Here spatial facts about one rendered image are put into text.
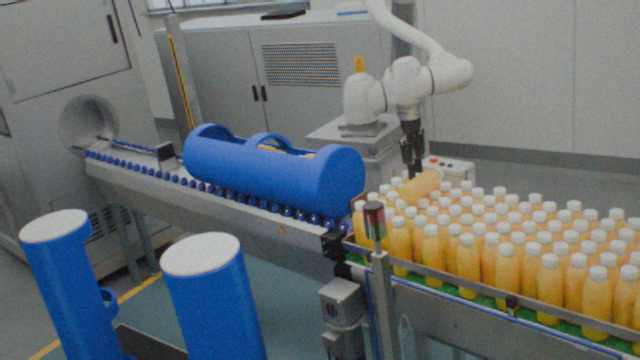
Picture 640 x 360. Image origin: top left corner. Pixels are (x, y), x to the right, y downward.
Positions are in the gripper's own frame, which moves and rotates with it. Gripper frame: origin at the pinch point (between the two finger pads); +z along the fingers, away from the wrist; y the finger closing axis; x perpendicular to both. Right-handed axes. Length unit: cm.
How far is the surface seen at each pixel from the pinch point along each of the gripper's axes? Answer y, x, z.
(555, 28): -258, -55, 4
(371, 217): 52, 21, -10
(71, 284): 94, -111, 33
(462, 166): -16.2, 9.9, 3.7
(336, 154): 14.1, -25.0, -7.7
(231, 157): 25, -76, -3
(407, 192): 18.2, 9.3, -0.6
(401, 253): 31.8, 14.8, 14.4
